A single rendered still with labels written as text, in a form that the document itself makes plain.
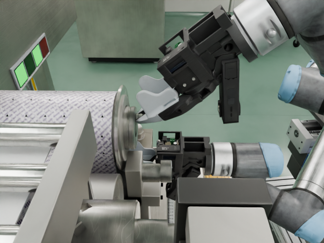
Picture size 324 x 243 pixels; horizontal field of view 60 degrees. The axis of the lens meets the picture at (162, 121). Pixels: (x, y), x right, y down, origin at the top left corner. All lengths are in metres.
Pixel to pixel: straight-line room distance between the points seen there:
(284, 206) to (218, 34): 0.42
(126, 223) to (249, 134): 2.29
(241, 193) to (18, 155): 0.14
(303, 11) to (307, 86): 0.54
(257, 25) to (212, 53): 0.07
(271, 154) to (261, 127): 1.97
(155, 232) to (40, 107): 0.30
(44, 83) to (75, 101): 1.00
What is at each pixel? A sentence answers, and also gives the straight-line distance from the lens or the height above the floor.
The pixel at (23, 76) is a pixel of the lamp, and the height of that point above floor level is 1.18.
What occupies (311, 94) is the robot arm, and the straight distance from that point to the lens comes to 0.91.
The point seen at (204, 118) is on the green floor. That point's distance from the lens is 2.57.
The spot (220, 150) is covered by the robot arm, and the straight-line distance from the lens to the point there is 0.61.
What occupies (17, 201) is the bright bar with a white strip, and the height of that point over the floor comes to 1.44.
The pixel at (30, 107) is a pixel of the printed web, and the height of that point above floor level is 1.31.
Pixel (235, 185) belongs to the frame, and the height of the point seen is 1.44.
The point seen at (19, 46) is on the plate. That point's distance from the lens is 0.89.
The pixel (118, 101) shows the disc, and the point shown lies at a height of 1.32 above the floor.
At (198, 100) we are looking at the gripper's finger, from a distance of 0.41.
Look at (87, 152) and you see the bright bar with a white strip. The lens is 0.18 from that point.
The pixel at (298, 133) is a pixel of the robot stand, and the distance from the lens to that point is 1.37.
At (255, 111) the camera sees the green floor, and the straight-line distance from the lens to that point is 2.77.
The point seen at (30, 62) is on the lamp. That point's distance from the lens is 0.92.
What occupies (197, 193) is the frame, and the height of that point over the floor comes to 1.44.
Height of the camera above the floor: 1.56
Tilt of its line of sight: 39 degrees down
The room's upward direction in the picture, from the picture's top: straight up
